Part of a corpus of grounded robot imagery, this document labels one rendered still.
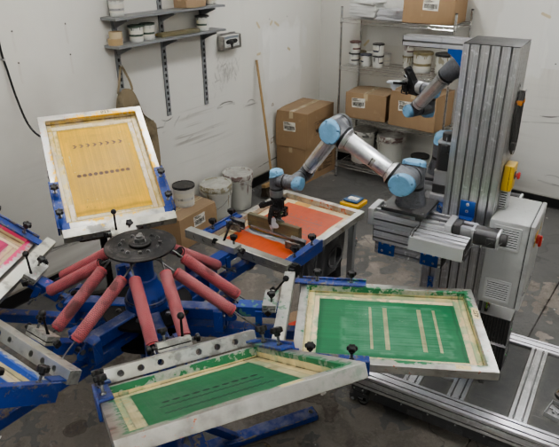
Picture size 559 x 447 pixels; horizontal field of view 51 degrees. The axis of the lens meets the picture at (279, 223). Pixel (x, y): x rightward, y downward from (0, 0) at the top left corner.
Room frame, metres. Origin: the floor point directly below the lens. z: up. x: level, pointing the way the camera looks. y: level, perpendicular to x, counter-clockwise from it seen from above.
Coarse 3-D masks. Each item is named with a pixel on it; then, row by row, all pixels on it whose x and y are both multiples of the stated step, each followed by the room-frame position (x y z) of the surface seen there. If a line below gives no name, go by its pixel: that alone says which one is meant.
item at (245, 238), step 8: (288, 208) 3.27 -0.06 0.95; (296, 208) 3.27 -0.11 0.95; (304, 208) 3.27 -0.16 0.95; (272, 216) 3.15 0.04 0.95; (240, 232) 2.95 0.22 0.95; (248, 232) 2.95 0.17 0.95; (240, 240) 2.85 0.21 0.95; (248, 240) 2.85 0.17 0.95; (256, 240) 2.85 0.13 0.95; (264, 240) 2.85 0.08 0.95
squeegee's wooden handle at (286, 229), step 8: (248, 216) 2.99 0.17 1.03; (256, 216) 2.96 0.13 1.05; (264, 216) 2.94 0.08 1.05; (248, 224) 2.99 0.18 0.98; (256, 224) 2.96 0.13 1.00; (264, 224) 2.92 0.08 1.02; (280, 224) 2.86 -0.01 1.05; (288, 224) 2.84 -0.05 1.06; (280, 232) 2.86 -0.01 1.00; (288, 232) 2.82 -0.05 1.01; (296, 232) 2.79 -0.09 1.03
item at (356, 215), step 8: (288, 192) 3.44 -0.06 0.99; (296, 192) 3.44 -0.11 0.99; (264, 200) 3.31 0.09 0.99; (304, 200) 3.36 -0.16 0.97; (312, 200) 3.32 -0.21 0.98; (320, 200) 3.31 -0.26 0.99; (256, 208) 3.19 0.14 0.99; (264, 208) 3.25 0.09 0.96; (328, 208) 3.25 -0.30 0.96; (336, 208) 3.22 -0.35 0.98; (344, 208) 3.18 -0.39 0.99; (352, 208) 3.18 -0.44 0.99; (352, 216) 3.07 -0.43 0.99; (360, 216) 3.11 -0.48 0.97; (344, 224) 2.97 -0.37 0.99; (352, 224) 3.03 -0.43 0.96; (216, 232) 2.89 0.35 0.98; (328, 232) 2.87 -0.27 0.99; (336, 232) 2.89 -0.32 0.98; (328, 240) 2.82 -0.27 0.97
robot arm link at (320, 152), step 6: (324, 144) 2.85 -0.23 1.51; (318, 150) 2.87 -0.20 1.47; (324, 150) 2.85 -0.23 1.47; (330, 150) 2.86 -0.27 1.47; (312, 156) 2.89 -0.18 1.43; (318, 156) 2.87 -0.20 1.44; (324, 156) 2.87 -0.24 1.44; (306, 162) 2.91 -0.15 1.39; (312, 162) 2.88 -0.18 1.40; (318, 162) 2.88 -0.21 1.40; (306, 168) 2.90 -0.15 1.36; (312, 168) 2.89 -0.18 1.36; (306, 174) 2.91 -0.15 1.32; (312, 174) 2.92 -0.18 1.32; (306, 180) 2.90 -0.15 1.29
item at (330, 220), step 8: (312, 216) 3.15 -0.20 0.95; (320, 216) 3.15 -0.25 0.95; (328, 216) 3.15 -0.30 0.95; (336, 216) 3.15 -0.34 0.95; (328, 224) 3.04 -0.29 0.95; (312, 232) 2.94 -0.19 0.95; (320, 232) 2.94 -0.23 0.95; (272, 240) 2.85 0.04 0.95; (256, 248) 2.75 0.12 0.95; (264, 248) 2.75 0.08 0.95; (272, 248) 2.75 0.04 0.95; (280, 248) 2.75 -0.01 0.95; (280, 256) 2.66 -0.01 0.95
